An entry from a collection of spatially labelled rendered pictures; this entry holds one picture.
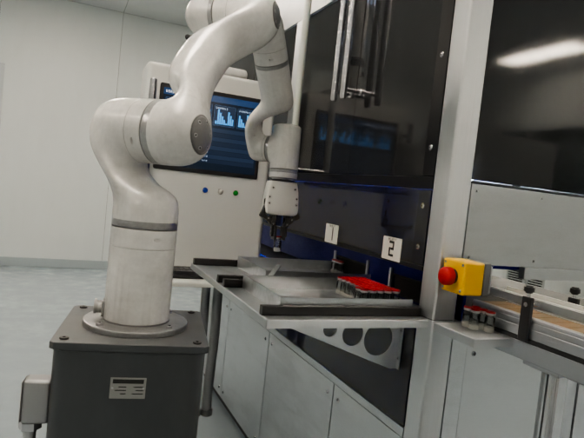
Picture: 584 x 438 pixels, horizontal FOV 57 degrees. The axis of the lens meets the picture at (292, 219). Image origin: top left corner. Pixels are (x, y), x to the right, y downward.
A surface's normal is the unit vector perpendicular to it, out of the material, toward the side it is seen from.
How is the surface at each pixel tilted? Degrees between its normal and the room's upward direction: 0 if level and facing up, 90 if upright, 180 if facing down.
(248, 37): 118
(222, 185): 90
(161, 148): 122
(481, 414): 90
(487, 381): 90
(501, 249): 90
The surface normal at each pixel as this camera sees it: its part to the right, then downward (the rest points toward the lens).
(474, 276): 0.39, 0.09
